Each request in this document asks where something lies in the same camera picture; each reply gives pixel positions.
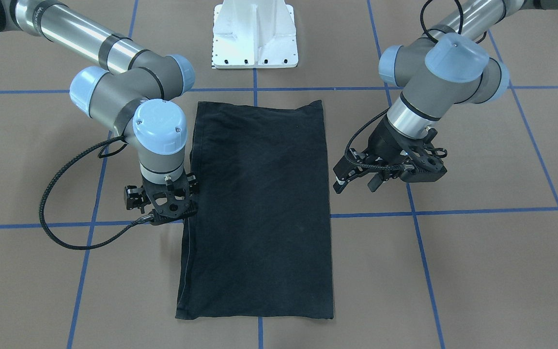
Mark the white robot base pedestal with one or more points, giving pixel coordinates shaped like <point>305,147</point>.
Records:
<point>251,34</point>

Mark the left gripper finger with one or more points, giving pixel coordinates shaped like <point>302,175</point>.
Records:
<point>340,184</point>
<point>376,181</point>

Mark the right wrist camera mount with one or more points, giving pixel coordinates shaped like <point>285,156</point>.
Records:
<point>159,203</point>

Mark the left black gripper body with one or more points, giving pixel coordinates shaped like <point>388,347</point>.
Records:
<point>389,140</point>

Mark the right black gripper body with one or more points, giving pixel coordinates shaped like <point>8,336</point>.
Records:
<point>132,195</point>

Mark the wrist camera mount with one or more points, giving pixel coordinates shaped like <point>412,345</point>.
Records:
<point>425,163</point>
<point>159,203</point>

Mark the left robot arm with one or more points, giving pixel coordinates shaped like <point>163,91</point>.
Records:
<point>445,66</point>

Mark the black printed t-shirt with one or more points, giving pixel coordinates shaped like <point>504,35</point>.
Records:
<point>260,244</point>

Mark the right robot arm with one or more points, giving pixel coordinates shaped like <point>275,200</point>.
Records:
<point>130,90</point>

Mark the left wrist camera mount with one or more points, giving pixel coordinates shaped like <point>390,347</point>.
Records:
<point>425,163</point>

